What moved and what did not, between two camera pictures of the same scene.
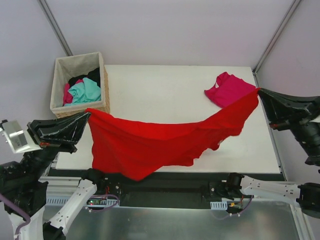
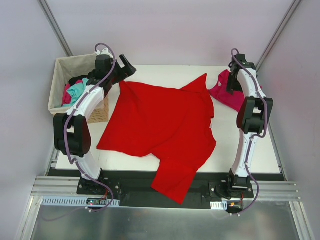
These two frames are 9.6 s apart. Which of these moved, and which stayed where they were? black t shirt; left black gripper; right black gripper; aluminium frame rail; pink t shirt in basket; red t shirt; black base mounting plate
Moved: red t shirt; left black gripper; right black gripper
Stayed: pink t shirt in basket; black t shirt; black base mounting plate; aluminium frame rail
